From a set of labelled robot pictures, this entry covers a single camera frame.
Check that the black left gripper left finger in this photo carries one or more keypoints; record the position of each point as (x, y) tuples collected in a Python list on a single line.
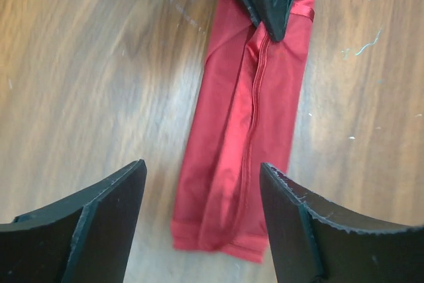
[(84, 237)]

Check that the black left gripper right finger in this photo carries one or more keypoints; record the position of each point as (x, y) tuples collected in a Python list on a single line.
[(315, 240)]

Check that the red cloth napkin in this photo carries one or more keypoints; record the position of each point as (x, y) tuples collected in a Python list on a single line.
[(245, 115)]

